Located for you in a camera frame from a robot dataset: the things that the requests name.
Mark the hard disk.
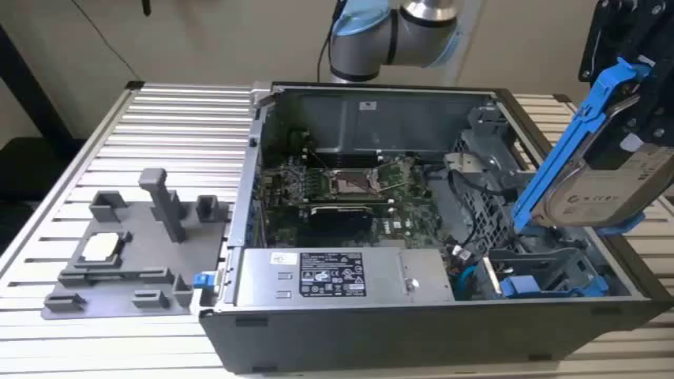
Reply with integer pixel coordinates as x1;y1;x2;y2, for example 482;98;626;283
512;56;674;239

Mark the black SATA wire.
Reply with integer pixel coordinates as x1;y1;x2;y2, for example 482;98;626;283
447;167;522;198

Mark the gray metal disk bay cage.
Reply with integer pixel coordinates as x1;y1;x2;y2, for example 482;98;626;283
444;106;615;303

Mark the gray metal inner cover plate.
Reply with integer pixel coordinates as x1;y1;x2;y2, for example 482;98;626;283
294;92;494;156

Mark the green motherboard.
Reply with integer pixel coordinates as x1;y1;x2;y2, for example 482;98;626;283
260;153;459;250

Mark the metal socket cover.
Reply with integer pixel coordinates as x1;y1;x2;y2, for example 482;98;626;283
370;156;412;189

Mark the blue plastic drive carrier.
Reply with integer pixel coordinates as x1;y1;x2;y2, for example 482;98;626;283
498;274;610;298

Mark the CPU socket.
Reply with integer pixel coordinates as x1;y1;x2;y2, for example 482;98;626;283
322;168;382;197

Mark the locking lever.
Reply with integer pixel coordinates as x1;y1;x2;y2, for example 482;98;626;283
304;146;332;174

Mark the black graphics card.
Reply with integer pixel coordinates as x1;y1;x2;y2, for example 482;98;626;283
307;203;375;234

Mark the black open PC case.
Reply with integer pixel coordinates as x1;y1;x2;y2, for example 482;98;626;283
197;81;674;375

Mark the silver power supply unit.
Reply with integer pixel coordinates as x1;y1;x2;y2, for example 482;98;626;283
233;246;456;309

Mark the blue case latch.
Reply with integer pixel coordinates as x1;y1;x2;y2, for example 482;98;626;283
192;271;217;292

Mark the gray parts rack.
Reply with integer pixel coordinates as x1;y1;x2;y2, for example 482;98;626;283
40;167;232;321

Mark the silver CPU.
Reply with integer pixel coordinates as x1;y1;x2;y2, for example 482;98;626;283
76;232;131;264

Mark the coloured power supply wire bundle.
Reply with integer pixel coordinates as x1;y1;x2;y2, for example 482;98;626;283
444;242;478;276

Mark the blue data cable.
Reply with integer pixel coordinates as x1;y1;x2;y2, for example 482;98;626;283
455;264;478;299

